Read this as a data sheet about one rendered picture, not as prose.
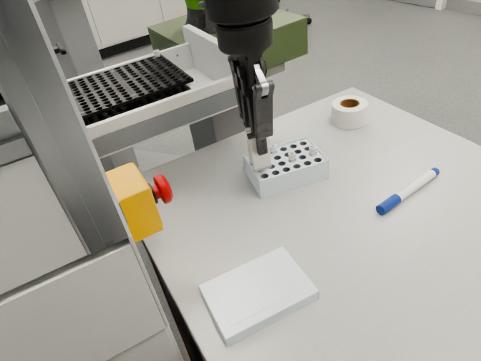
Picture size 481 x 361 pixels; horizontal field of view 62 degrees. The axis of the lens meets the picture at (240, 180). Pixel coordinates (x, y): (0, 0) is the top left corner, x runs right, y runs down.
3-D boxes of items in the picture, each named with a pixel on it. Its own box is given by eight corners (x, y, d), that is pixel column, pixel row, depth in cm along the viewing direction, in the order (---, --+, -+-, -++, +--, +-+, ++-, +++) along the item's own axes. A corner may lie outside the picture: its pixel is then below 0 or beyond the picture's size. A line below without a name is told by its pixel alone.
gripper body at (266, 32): (283, 18, 48) (286, 88, 54) (258, 3, 55) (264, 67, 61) (224, 31, 47) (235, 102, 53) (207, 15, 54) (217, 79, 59)
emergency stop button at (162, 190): (167, 190, 55) (160, 167, 53) (178, 205, 52) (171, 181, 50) (147, 198, 54) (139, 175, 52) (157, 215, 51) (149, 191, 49)
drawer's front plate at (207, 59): (197, 69, 98) (188, 23, 91) (258, 111, 77) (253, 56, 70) (190, 71, 98) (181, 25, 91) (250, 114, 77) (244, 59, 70)
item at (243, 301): (283, 253, 56) (283, 245, 55) (319, 299, 49) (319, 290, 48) (200, 292, 52) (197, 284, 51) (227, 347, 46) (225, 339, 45)
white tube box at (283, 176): (307, 153, 74) (307, 136, 72) (328, 177, 68) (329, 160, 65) (245, 172, 72) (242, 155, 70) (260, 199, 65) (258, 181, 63)
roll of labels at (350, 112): (352, 133, 77) (353, 115, 75) (324, 122, 82) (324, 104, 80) (373, 119, 81) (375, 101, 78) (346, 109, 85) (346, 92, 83)
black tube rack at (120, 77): (167, 81, 90) (160, 53, 86) (200, 109, 77) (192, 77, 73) (69, 114, 83) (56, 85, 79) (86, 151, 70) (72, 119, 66)
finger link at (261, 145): (262, 122, 60) (269, 130, 57) (265, 150, 63) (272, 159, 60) (253, 124, 59) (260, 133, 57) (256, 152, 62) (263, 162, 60)
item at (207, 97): (192, 66, 95) (187, 41, 92) (245, 104, 77) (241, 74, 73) (18, 124, 83) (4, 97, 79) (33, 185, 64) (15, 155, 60)
